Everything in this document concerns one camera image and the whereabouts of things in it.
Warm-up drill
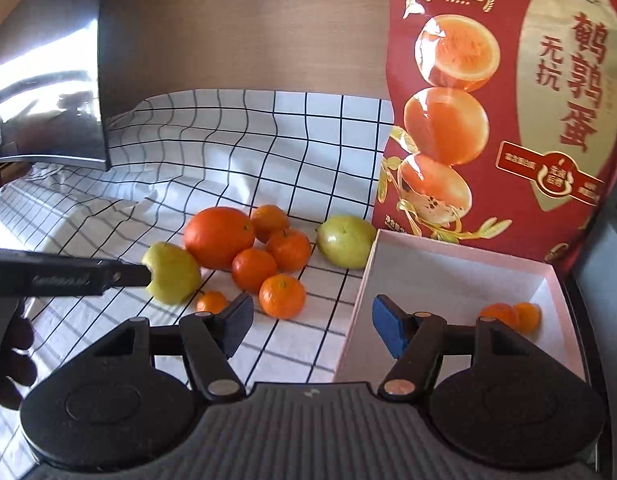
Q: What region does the pink cardboard box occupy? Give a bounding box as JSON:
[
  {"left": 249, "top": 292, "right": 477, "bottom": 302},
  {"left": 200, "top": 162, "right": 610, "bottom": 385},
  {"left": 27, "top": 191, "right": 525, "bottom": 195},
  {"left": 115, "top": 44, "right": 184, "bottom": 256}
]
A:
[{"left": 333, "top": 229, "right": 589, "bottom": 386}]

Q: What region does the small tangerine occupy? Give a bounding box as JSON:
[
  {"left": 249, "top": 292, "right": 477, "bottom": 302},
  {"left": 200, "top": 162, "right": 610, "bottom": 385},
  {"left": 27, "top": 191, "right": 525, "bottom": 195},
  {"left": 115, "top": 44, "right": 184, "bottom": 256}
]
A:
[
  {"left": 513, "top": 302, "right": 542, "bottom": 335},
  {"left": 196, "top": 290, "right": 230, "bottom": 315},
  {"left": 232, "top": 248, "right": 278, "bottom": 294},
  {"left": 259, "top": 273, "right": 307, "bottom": 320},
  {"left": 479, "top": 302, "right": 520, "bottom": 333},
  {"left": 266, "top": 228, "right": 312, "bottom": 274},
  {"left": 251, "top": 204, "right": 290, "bottom": 244}
]

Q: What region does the white black checkered cloth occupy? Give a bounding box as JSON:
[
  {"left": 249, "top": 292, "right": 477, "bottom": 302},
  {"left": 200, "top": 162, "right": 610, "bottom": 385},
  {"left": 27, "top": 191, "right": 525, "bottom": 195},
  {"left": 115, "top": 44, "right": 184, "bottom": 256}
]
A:
[{"left": 0, "top": 89, "right": 395, "bottom": 480}]

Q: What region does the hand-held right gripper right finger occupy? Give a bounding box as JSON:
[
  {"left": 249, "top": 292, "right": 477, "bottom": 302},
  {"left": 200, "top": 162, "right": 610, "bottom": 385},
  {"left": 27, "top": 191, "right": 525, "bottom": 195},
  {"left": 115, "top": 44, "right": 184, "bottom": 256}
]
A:
[{"left": 371, "top": 295, "right": 531, "bottom": 404}]

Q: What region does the large orange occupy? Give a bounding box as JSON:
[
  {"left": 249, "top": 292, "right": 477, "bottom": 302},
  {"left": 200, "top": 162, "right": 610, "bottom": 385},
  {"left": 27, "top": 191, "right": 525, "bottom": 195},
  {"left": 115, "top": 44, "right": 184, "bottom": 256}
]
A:
[{"left": 183, "top": 206, "right": 256, "bottom": 270}]

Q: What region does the grey computer monitor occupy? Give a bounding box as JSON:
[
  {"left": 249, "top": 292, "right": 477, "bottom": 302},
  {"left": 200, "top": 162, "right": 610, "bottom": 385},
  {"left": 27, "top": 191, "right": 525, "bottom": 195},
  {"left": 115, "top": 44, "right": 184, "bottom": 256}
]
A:
[{"left": 0, "top": 0, "right": 112, "bottom": 172}]

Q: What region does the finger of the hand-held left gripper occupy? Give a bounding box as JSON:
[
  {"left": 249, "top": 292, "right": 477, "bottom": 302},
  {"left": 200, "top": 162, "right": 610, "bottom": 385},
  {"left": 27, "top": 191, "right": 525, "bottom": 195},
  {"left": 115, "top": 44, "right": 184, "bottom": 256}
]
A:
[{"left": 0, "top": 247, "right": 152, "bottom": 297}]

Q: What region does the red snack bag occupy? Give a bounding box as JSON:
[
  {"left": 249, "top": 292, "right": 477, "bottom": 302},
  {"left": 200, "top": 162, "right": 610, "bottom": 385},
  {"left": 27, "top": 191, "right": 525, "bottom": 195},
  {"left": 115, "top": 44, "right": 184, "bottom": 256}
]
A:
[{"left": 372, "top": 0, "right": 617, "bottom": 277}]

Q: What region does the person's left hand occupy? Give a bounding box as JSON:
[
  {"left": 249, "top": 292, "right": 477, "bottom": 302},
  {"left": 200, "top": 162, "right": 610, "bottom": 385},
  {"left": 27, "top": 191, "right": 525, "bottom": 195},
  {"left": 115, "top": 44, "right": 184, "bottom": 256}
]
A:
[{"left": 0, "top": 299, "right": 38, "bottom": 412}]

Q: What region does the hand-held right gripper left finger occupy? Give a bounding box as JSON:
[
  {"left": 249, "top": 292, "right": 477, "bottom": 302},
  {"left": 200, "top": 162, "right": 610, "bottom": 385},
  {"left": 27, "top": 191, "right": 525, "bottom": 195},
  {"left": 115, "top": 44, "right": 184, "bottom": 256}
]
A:
[{"left": 96, "top": 292, "right": 255, "bottom": 404}]

